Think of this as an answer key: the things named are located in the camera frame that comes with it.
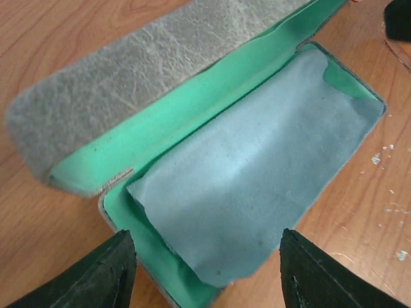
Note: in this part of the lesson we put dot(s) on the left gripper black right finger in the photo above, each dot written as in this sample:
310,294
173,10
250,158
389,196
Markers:
312,278

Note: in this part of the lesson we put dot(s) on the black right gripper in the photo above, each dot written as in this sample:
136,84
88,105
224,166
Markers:
397,20

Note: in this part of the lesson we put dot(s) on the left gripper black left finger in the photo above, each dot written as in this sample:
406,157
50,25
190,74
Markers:
103,278

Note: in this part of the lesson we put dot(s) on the light blue cleaning cloth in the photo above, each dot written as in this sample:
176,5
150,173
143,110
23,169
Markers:
222,197

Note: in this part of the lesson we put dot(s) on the grey leather glasses case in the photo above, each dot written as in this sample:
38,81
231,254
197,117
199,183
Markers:
98,125

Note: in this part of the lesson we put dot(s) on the red thin-frame sunglasses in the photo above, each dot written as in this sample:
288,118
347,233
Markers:
401,50

